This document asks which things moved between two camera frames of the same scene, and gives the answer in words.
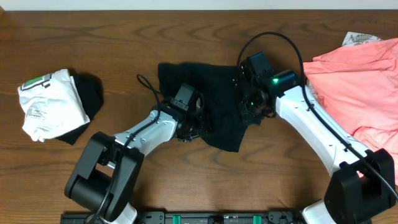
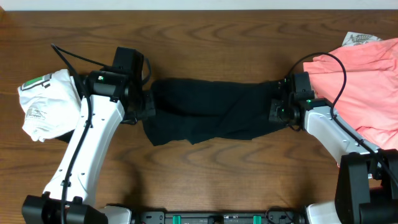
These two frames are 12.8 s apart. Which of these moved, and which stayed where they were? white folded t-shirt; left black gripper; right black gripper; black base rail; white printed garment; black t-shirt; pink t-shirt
Moved: left black gripper; right black gripper; black t-shirt
Stayed: black base rail; white folded t-shirt; pink t-shirt; white printed garment
